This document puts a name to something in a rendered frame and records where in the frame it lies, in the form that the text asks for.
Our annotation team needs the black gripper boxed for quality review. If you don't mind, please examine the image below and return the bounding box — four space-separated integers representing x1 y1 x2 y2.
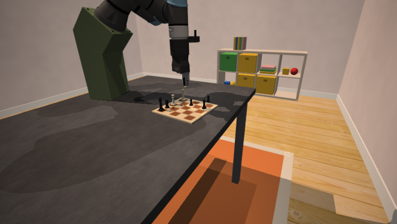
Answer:
169 26 200 86

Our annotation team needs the brown and cream chessboard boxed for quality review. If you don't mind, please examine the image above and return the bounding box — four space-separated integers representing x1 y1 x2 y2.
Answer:
152 98 218 124

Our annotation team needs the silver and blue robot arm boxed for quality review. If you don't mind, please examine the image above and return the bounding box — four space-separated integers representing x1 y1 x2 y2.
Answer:
94 0 188 32

